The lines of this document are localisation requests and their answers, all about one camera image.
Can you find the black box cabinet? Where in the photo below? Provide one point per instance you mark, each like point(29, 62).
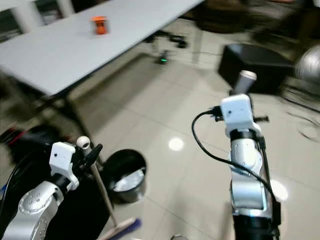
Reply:
point(250, 65)

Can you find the black device with green light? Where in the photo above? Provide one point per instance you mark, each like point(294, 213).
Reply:
point(162, 60)

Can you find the black round waste bin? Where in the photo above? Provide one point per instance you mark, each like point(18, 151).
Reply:
point(132, 195)

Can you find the black power strip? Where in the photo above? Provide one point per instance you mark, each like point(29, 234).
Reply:
point(160, 34)

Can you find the black bag with red trim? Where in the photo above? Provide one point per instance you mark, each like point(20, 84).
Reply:
point(25, 142)

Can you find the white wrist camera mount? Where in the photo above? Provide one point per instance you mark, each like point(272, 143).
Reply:
point(236, 112)
point(62, 157)

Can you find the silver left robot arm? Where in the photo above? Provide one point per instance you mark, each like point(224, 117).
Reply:
point(35, 210)

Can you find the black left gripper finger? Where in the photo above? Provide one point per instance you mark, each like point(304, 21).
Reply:
point(95, 155)
point(81, 154)

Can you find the crumpled white paper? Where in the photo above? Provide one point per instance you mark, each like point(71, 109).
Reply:
point(130, 180)

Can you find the grey round ball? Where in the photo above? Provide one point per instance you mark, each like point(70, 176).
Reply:
point(308, 67)

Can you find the blue folder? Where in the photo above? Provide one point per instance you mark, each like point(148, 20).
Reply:
point(3, 189)

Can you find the large black bag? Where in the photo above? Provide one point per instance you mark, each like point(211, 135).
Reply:
point(90, 215)

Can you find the white glass-door cabinet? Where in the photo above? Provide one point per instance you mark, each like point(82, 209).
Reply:
point(25, 12)

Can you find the small orange black device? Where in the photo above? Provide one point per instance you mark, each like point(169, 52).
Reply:
point(100, 26)

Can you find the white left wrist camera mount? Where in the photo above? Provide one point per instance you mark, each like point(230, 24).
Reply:
point(62, 157)

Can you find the broom with white knob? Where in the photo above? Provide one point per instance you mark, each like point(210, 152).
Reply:
point(104, 195)

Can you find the dark brown armchair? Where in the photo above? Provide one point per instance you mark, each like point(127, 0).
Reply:
point(230, 17)

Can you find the white folding table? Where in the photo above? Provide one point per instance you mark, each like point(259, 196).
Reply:
point(75, 50)

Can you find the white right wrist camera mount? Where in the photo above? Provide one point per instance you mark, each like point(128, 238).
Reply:
point(236, 112)

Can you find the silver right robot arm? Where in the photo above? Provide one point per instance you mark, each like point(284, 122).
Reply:
point(247, 155)

